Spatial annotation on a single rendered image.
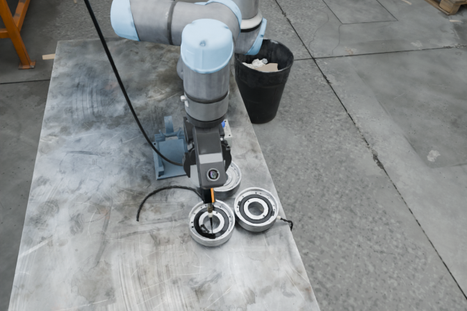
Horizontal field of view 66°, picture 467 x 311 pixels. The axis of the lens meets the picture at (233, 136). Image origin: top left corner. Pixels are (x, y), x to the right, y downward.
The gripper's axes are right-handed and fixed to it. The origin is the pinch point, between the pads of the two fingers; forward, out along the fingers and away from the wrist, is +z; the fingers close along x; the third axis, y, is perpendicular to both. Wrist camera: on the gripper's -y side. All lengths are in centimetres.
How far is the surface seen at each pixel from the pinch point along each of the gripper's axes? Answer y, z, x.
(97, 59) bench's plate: 69, 13, 25
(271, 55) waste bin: 127, 60, -66
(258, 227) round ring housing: -7.1, 9.8, -10.6
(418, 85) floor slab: 121, 94, -184
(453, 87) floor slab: 114, 94, -209
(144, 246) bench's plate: -4.4, 13.3, 14.9
